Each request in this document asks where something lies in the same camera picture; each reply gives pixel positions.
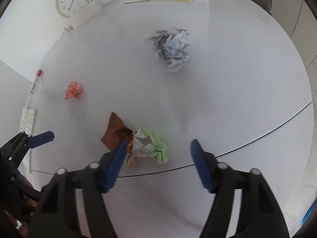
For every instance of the red capped marker pen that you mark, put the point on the red capped marker pen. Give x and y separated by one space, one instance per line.
36 81

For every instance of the small white booklet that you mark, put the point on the small white booklet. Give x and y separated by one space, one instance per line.
28 119

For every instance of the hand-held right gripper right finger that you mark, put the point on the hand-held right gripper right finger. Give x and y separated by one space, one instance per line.
201 166

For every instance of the pink crumpled paper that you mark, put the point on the pink crumpled paper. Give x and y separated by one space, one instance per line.
73 90

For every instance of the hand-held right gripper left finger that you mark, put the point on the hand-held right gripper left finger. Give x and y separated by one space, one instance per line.
114 164

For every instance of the brown crumpled wrapper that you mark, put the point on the brown crumpled wrapper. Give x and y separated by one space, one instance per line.
116 131

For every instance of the crumpled printed white paper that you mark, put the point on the crumpled printed white paper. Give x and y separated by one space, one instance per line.
171 49

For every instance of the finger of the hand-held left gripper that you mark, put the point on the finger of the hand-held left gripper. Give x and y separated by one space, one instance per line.
40 138

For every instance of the blue plastic bag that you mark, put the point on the blue plastic bag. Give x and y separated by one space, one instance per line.
309 214

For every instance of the white card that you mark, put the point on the white card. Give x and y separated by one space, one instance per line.
85 13

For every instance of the green and white paper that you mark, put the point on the green and white paper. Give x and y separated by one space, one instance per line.
151 146

